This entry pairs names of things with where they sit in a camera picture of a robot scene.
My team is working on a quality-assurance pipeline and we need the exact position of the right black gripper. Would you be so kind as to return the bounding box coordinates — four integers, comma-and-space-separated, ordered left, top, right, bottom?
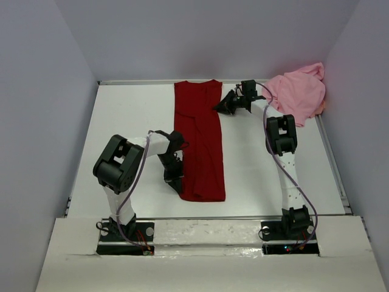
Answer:
212, 90, 246, 115

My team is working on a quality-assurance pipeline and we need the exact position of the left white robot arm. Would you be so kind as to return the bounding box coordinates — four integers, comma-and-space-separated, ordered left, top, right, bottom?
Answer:
92, 130, 189, 246

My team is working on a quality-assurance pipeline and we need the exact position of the metal rail at front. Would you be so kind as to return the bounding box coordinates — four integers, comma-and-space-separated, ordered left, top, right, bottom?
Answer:
137, 215, 281, 221

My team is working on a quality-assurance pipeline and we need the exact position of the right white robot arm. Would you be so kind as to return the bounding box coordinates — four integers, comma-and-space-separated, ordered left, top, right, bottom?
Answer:
214, 80, 318, 245

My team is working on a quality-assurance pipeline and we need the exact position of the pink t shirt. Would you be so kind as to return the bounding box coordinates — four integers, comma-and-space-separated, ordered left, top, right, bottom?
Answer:
262, 62, 326, 127

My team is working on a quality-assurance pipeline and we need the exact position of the red t shirt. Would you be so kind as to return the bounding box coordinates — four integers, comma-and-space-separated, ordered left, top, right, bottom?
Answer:
174, 80, 226, 203

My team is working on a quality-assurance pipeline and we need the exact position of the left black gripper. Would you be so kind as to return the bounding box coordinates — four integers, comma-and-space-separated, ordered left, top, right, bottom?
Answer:
157, 154, 183, 195

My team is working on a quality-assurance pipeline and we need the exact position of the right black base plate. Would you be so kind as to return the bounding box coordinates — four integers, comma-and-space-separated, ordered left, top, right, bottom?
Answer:
258, 221, 320, 256

